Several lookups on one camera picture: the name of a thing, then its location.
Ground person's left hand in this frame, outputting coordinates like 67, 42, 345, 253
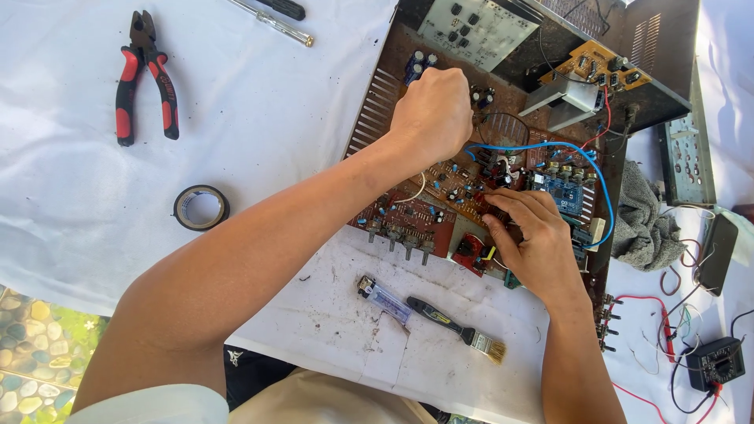
389, 66, 474, 169

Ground person's right hand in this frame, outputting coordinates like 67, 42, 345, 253
482, 188, 590, 302

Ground brown main circuit board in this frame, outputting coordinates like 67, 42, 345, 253
412, 126, 598, 233

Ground blue capacitors cluster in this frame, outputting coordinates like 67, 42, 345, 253
404, 50, 439, 86

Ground pale grey circuit board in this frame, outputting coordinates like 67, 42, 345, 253
417, 0, 543, 73

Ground rusty metal amplifier chassis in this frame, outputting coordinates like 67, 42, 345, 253
343, 0, 702, 295

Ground grey metal transformer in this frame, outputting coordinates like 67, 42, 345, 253
518, 77, 608, 132

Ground yellow circuit board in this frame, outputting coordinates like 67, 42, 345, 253
539, 40, 653, 92

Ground red-brown board with knobs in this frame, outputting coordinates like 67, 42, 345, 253
348, 188, 457, 266

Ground blue microcontroller board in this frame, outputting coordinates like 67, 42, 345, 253
530, 171, 587, 216

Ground small red circuit board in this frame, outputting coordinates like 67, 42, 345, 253
452, 232, 498, 278

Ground white table cloth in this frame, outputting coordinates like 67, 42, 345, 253
0, 0, 754, 424

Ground clear blue lighter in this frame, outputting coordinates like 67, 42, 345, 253
357, 276, 414, 326

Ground grey rag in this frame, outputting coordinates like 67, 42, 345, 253
611, 160, 687, 272

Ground grey metal front panel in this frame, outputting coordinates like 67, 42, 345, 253
657, 59, 717, 207

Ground potentiometer strip with knobs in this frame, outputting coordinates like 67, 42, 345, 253
595, 292, 624, 354

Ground black electrical tape roll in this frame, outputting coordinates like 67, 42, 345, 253
173, 184, 231, 232

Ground red and black pliers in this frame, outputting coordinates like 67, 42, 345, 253
115, 10, 180, 147

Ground black phone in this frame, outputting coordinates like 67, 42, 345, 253
695, 212, 739, 297

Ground red probe lead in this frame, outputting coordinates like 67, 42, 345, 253
607, 294, 722, 424

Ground beige trousers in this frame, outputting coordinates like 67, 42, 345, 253
227, 368, 439, 424

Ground black garment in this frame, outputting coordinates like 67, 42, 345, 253
224, 344, 298, 411

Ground black multimeter lead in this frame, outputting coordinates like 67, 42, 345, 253
668, 309, 754, 415

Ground black multimeter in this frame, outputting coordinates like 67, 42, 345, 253
685, 337, 746, 392

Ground black handle screwdriver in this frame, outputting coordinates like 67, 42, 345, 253
254, 0, 306, 21

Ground clear handle screwdriver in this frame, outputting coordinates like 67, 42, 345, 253
227, 0, 315, 48

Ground blue cable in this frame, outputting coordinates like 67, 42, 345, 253
462, 141, 615, 249

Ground black handle paint brush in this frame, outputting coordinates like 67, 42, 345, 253
406, 296, 507, 366

